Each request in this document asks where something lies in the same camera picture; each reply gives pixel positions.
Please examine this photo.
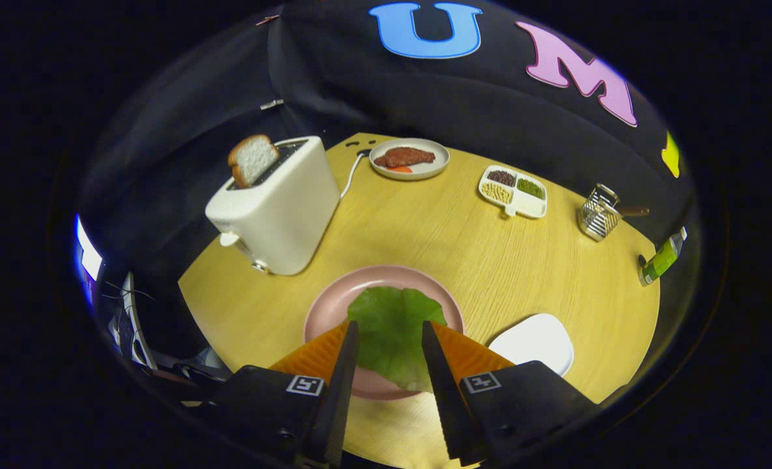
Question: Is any metal wire basket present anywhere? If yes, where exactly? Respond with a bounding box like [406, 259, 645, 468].
[578, 184, 622, 242]

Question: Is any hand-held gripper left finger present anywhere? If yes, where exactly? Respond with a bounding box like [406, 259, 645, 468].
[210, 320, 360, 468]

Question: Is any green label bottle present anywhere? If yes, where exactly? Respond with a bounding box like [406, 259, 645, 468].
[638, 226, 689, 287]

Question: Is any white divided dish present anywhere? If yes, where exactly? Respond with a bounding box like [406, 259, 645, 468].
[478, 164, 548, 219]

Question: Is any white square plate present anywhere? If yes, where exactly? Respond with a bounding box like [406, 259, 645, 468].
[488, 313, 575, 377]

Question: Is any pink round plate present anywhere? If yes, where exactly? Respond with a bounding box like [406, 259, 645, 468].
[303, 264, 465, 401]

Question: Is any brown meat slice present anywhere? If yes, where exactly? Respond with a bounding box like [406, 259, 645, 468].
[373, 147, 436, 169]

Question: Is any black backdrop cloth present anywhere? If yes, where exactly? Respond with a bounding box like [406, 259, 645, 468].
[76, 0, 699, 365]

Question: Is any green lettuce leaf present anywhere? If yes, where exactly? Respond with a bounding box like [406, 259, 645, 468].
[347, 286, 448, 393]

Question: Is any white toaster cable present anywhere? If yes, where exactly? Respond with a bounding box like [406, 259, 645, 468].
[340, 149, 372, 199]

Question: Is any pile of yellow beans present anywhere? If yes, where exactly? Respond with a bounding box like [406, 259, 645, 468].
[481, 182, 514, 204]

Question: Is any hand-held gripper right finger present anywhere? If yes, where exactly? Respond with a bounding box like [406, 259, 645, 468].
[422, 320, 601, 467]

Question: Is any white toaster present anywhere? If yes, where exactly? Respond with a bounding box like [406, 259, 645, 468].
[205, 135, 341, 276]

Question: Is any white curved frame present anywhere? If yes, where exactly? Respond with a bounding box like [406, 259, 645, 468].
[109, 272, 158, 371]

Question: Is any white oval plate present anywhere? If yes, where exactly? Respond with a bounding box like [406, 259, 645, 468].
[369, 137, 451, 181]

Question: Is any white bread slice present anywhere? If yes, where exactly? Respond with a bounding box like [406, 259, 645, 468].
[227, 134, 281, 190]

